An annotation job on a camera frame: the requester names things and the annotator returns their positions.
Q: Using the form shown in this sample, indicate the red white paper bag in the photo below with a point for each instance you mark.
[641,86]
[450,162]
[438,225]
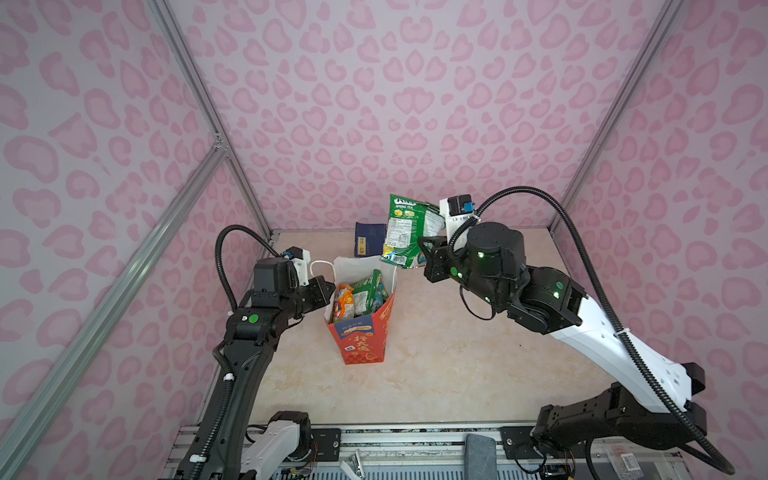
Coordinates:
[362,340]

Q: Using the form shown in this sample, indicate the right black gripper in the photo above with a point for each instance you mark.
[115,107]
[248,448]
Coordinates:
[439,243]

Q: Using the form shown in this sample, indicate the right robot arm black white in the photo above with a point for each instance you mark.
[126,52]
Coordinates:
[650,402]

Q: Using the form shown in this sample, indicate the green snack packet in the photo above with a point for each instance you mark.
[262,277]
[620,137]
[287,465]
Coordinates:
[369,294]

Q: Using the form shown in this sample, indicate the green spring tea packet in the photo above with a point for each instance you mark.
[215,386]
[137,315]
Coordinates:
[408,221]

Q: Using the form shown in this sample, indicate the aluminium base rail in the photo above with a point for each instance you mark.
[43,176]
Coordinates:
[441,451]

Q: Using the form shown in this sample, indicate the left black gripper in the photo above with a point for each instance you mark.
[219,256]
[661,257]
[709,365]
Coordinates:
[321,296]

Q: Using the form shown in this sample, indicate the pink Fox's candy packet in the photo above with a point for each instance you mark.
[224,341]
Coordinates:
[344,304]

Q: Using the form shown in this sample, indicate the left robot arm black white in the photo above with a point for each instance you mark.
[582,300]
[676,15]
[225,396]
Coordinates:
[243,355]

